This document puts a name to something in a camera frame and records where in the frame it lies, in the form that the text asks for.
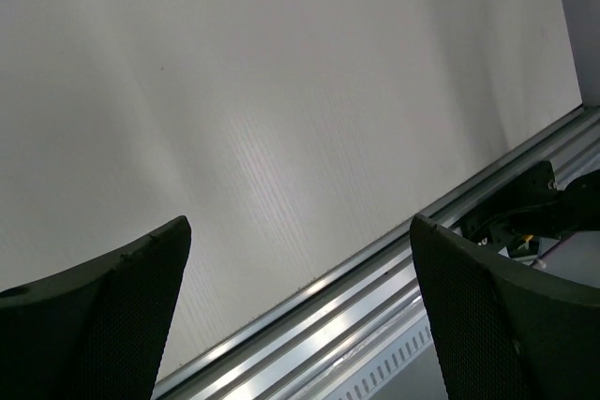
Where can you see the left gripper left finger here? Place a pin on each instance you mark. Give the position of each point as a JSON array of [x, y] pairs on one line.
[[97, 330]]

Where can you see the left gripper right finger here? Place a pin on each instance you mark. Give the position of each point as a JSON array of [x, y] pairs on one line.
[[501, 329]]

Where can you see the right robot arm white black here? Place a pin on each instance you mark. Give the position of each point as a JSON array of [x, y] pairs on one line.
[[574, 209]]

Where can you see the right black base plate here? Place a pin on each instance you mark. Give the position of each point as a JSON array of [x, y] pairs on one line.
[[493, 223]]

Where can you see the slotted cable duct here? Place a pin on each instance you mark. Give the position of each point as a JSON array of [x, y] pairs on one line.
[[392, 356]]

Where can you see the aluminium mounting rail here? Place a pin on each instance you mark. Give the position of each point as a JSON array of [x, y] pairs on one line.
[[298, 349]]

